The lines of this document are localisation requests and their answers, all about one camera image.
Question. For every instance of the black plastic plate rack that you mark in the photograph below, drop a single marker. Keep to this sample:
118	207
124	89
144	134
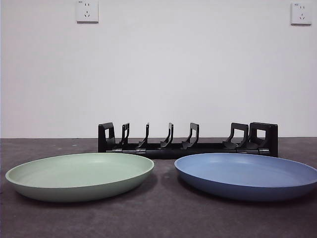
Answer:
272	141

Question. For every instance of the white wall socket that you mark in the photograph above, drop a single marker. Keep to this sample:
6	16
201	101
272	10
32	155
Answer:
301	13
87	11

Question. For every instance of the pale green round plate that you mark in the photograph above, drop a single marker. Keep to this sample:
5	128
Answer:
79	178

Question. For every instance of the blue round plate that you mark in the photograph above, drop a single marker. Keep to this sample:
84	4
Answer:
242	178

